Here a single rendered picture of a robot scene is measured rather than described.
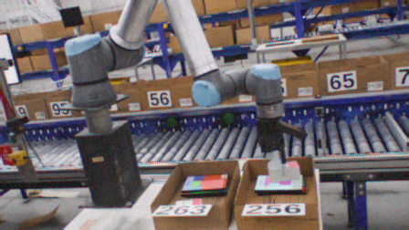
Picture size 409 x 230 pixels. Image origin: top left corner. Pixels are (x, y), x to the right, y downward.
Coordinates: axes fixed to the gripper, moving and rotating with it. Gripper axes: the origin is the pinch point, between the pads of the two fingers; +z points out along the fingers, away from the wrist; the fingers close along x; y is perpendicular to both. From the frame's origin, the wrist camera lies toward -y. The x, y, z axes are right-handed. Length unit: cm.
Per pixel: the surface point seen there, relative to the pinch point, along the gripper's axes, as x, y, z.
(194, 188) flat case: -21.4, 34.9, 13.4
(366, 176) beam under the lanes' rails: -42, -43, 30
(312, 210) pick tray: 10.6, -6.5, 11.0
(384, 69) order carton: -95, -76, -8
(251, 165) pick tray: -31.3, 9.5, 11.2
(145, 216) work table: -12, 55, 18
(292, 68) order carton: -135, -31, -9
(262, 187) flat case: -17.2, 6.9, 15.0
